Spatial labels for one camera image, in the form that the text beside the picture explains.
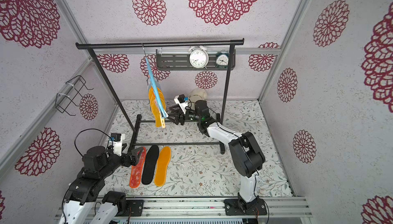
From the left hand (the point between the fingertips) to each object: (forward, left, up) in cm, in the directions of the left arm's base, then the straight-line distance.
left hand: (134, 148), depth 73 cm
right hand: (+18, -14, +6) cm, 24 cm away
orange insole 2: (+17, -9, +6) cm, 20 cm away
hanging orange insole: (+24, -6, +10) cm, 27 cm away
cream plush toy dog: (+50, -30, -13) cm, 59 cm away
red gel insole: (-4, +4, -19) cm, 20 cm away
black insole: (+3, -3, -20) cm, 20 cm away
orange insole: (+1, -9, -22) cm, 24 cm away
